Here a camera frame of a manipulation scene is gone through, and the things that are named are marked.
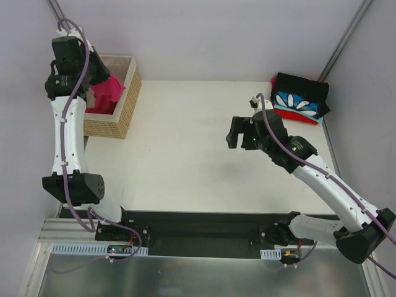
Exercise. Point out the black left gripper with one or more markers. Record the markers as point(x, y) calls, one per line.
point(99, 68)

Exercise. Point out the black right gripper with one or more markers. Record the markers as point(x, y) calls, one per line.
point(245, 133)

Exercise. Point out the magenta pink t-shirt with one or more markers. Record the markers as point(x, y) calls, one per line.
point(106, 95)

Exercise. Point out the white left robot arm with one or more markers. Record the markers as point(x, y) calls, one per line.
point(70, 181)

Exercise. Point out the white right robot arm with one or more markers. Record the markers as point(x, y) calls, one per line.
point(360, 226)

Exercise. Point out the woven wicker basket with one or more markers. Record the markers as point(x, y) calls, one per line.
point(116, 124)

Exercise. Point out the red folded t-shirt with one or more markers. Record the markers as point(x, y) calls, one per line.
point(294, 116)

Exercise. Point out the magenta folded t-shirt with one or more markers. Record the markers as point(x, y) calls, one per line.
point(273, 81)

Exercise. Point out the black folded printed t-shirt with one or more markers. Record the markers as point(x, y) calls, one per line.
point(300, 94)

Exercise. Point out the light teal folded t-shirt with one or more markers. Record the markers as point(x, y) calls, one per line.
point(308, 114)

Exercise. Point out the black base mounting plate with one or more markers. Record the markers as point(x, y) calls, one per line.
point(194, 234)

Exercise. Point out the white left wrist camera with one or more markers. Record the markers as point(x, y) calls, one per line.
point(74, 32)

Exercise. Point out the left aluminium corner post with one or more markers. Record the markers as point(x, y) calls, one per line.
point(55, 9)

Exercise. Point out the aluminium corner post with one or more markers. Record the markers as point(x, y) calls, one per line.
point(55, 9)
point(347, 35)

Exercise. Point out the right white cable duct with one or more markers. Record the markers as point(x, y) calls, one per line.
point(271, 254)

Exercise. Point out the white cable duct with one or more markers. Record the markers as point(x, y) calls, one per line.
point(271, 254)
point(81, 249)

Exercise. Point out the aluminium frame rail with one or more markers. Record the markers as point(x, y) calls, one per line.
point(64, 229)

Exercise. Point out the right aluminium corner post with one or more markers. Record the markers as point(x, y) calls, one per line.
point(347, 35)

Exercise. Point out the left white cable duct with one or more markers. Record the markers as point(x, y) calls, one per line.
point(81, 249)

